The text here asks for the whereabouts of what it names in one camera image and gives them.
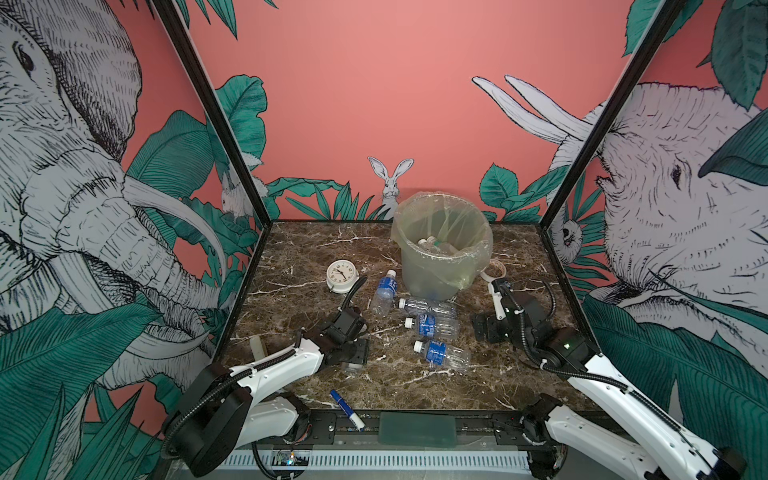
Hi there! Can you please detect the blue cap bottle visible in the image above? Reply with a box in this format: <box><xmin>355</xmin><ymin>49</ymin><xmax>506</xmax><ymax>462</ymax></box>
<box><xmin>370</xmin><ymin>270</ymin><xmax>397</xmax><ymax>317</ymax></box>

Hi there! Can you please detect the Pocari Sweat blue label bottle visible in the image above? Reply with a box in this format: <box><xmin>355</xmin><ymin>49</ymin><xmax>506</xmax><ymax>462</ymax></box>
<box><xmin>404</xmin><ymin>313</ymin><xmax>460</xmax><ymax>341</ymax></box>

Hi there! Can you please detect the blue label mineral water bottle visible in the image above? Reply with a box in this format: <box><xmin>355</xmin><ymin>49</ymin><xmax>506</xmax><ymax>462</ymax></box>
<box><xmin>413</xmin><ymin>340</ymin><xmax>471</xmax><ymax>372</ymax></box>

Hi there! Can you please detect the green red label clear bottle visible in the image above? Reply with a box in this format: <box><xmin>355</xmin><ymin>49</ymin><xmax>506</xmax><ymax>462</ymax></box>
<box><xmin>428</xmin><ymin>236</ymin><xmax>461</xmax><ymax>256</ymax></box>

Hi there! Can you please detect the small green band clear bottle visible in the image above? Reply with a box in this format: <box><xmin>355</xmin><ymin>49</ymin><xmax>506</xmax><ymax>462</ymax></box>
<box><xmin>341</xmin><ymin>362</ymin><xmax>365</xmax><ymax>375</ymax></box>

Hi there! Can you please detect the clear unlabelled bottle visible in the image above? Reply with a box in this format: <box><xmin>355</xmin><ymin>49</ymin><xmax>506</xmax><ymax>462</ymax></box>
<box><xmin>397</xmin><ymin>297</ymin><xmax>458</xmax><ymax>319</ymax></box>

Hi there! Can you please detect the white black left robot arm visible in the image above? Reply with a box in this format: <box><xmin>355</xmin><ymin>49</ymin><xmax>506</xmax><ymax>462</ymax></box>
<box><xmin>160</xmin><ymin>306</ymin><xmax>367</xmax><ymax>477</ymax></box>

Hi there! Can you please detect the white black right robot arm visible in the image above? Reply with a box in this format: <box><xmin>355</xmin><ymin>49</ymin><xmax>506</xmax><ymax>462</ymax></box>
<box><xmin>484</xmin><ymin>277</ymin><xmax>747</xmax><ymax>479</ymax></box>

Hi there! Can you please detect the grey mesh waste bin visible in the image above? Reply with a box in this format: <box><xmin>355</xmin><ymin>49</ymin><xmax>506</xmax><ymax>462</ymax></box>
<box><xmin>392</xmin><ymin>193</ymin><xmax>492</xmax><ymax>303</ymax></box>

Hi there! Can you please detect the green plastic bin liner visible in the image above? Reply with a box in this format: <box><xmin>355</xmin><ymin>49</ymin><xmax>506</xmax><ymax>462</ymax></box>
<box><xmin>389</xmin><ymin>191</ymin><xmax>494</xmax><ymax>295</ymax></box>

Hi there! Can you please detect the white adhesive tape roll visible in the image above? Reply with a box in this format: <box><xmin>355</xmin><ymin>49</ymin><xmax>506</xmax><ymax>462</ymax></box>
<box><xmin>480</xmin><ymin>258</ymin><xmax>507</xmax><ymax>283</ymax></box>

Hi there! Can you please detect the white round alarm clock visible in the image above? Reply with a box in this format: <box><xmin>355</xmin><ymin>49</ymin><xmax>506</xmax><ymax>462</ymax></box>
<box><xmin>326</xmin><ymin>259</ymin><xmax>359</xmax><ymax>294</ymax></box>

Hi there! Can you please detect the blue white marker pen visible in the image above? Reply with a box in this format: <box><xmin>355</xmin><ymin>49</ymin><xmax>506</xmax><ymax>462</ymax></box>
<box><xmin>330</xmin><ymin>390</ymin><xmax>366</xmax><ymax>431</ymax></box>

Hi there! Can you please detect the green rectangular pad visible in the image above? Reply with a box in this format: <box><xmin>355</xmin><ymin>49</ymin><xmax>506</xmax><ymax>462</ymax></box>
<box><xmin>378</xmin><ymin>412</ymin><xmax>457</xmax><ymax>448</ymax></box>

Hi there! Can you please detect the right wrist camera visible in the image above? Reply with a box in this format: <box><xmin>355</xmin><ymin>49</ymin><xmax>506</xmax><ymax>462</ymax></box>
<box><xmin>487</xmin><ymin>283</ymin><xmax>507</xmax><ymax>321</ymax></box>

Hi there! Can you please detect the white slotted cable duct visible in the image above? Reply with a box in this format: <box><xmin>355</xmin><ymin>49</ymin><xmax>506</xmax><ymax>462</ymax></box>
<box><xmin>218</xmin><ymin>449</ymin><xmax>533</xmax><ymax>475</ymax></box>

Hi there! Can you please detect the black right frame post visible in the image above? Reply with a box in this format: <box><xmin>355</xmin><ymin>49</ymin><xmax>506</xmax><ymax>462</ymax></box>
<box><xmin>538</xmin><ymin>0</ymin><xmax>686</xmax><ymax>229</ymax></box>

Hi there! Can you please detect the black frame post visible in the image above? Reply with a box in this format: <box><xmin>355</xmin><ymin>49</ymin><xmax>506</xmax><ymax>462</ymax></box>
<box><xmin>151</xmin><ymin>0</ymin><xmax>273</xmax><ymax>230</ymax></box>
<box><xmin>538</xmin><ymin>0</ymin><xmax>686</xmax><ymax>229</ymax></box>

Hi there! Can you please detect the black left frame post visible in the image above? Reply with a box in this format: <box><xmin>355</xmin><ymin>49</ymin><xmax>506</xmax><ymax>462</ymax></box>
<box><xmin>151</xmin><ymin>0</ymin><xmax>273</xmax><ymax>230</ymax></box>

